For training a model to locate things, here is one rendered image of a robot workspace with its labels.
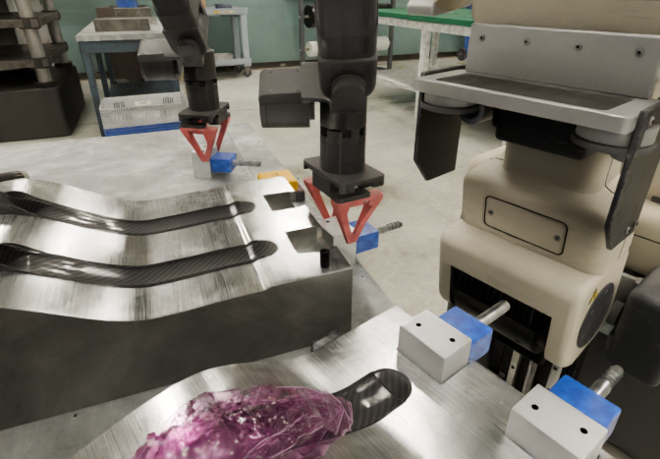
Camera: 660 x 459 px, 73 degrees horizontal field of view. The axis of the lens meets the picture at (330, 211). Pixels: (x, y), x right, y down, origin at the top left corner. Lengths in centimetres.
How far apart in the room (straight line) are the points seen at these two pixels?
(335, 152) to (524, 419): 34
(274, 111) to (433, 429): 36
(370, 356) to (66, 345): 26
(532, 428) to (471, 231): 42
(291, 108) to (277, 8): 655
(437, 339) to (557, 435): 11
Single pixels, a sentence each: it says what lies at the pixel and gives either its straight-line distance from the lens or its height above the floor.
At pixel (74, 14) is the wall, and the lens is 688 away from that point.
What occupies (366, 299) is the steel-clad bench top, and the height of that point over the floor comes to 80.
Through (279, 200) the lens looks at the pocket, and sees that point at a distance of 63.
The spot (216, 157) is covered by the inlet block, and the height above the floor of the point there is 84.
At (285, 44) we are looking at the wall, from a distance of 713.
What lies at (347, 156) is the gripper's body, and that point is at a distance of 54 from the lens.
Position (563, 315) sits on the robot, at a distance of 68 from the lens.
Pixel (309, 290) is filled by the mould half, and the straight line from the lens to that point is 45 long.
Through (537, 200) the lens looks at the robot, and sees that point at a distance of 67.
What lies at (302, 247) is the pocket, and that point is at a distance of 54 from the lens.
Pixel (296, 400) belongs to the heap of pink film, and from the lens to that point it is 32.
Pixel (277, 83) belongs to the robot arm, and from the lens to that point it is 52.
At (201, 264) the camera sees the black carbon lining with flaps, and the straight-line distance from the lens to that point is 50.
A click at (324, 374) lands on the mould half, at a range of 40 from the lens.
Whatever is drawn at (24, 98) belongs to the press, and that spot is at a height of 33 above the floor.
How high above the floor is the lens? 115
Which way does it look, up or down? 27 degrees down
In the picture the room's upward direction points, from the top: straight up
